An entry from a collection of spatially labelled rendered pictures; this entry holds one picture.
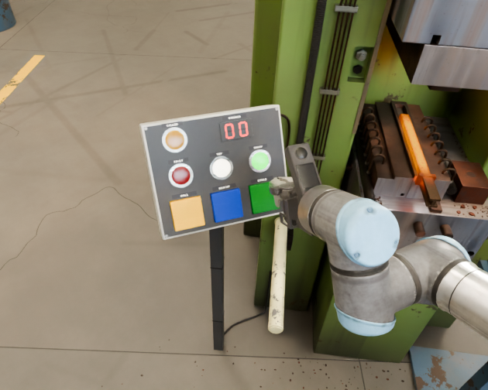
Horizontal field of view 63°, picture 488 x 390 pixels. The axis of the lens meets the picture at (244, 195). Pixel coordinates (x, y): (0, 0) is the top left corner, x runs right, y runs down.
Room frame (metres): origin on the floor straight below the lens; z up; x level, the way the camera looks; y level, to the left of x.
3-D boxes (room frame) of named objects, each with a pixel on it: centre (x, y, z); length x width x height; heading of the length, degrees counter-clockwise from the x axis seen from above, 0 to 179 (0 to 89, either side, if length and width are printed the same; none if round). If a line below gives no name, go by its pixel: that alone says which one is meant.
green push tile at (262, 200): (0.74, -0.05, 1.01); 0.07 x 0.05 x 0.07; 111
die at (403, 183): (1.08, -0.50, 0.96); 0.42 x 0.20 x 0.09; 176
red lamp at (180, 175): (0.71, 0.15, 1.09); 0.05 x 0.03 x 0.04; 86
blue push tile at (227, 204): (0.71, 0.04, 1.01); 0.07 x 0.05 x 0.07; 111
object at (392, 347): (1.08, -0.55, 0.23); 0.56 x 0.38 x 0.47; 176
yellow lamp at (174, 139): (0.75, 0.17, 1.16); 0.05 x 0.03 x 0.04; 86
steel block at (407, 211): (1.08, -0.55, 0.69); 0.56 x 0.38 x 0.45; 176
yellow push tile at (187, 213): (0.67, 0.14, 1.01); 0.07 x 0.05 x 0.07; 111
